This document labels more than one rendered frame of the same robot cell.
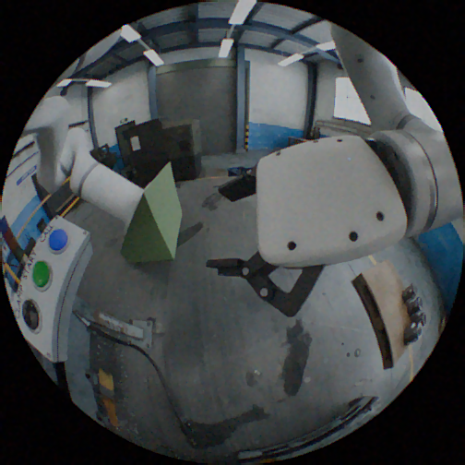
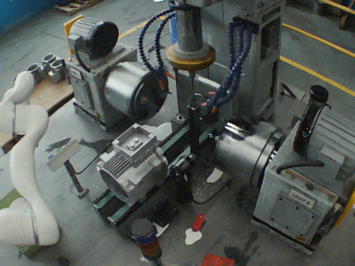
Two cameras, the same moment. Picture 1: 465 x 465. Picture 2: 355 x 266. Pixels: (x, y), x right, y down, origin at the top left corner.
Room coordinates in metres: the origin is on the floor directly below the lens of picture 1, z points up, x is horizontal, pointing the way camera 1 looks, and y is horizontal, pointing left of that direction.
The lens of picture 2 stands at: (0.10, 1.17, 1.95)
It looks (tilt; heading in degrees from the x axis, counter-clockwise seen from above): 45 degrees down; 234
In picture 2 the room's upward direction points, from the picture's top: 5 degrees counter-clockwise
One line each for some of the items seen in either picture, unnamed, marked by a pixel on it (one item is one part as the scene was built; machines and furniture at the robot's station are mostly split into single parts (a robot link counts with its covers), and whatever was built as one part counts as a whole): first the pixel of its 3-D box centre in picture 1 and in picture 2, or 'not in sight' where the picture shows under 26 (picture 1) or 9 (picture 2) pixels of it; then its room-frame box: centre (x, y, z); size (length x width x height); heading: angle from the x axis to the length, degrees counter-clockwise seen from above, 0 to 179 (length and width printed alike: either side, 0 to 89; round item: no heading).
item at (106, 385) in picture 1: (108, 399); not in sight; (-0.25, 0.30, 0.80); 0.21 x 0.05 x 0.01; 6
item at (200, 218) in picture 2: not in sight; (198, 223); (-0.30, 0.69, 0.81); 0.09 x 0.03 x 0.02; 26
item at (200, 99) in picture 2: not in sight; (202, 108); (-0.62, 0.38, 1.01); 0.15 x 0.02 x 0.15; 99
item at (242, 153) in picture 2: not in sight; (257, 152); (-0.58, 0.72, 1.04); 0.41 x 0.25 x 0.25; 99
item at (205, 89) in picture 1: (202, 104); not in sight; (6.43, 1.23, 2.18); 3.84 x 0.51 x 4.35; 100
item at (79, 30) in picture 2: not in sight; (87, 55); (-0.39, -0.23, 1.16); 0.33 x 0.26 x 0.42; 99
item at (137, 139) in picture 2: not in sight; (135, 146); (-0.25, 0.44, 1.11); 0.12 x 0.11 x 0.07; 9
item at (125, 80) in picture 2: not in sight; (128, 86); (-0.47, 0.05, 1.04); 0.37 x 0.25 x 0.25; 99
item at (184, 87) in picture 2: not in sight; (211, 107); (-0.68, 0.37, 0.97); 0.30 x 0.11 x 0.34; 99
